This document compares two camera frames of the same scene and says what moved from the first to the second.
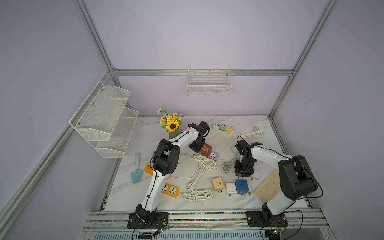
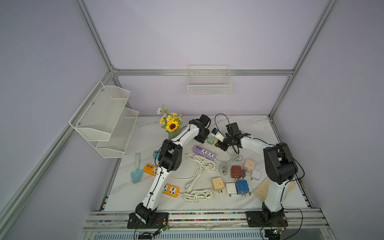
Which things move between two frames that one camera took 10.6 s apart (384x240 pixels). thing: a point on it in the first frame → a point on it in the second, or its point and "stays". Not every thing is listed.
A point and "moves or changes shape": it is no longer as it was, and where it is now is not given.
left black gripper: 196,149 → 202,140
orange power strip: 149,170 stays
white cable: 199,171 stays
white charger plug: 231,188 stays
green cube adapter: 222,127 → 210,140
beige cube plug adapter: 218,184 stays
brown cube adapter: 206,150 moves or changes shape
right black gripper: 238,169 → 221,146
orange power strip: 170,190 stays
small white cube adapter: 256,175 stays
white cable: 205,163 stays
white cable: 197,195 stays
